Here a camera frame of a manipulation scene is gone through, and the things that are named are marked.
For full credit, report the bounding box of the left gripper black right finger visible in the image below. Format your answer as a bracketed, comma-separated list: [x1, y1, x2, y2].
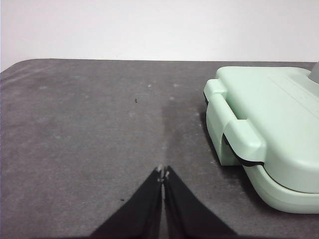
[163, 165, 240, 239]

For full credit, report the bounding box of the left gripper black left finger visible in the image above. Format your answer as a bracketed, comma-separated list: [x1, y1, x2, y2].
[89, 166, 164, 239]

